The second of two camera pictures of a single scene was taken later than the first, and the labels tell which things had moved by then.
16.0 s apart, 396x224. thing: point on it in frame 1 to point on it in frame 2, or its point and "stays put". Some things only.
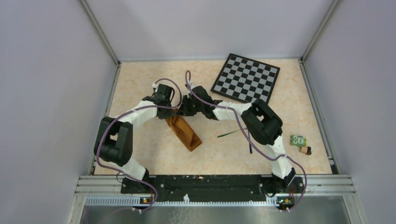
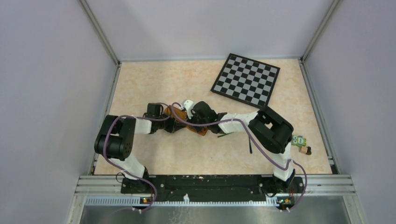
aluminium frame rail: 99,185 stays put
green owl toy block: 298,140 stays put
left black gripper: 168,114 to 174,125
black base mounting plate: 211,188 stays put
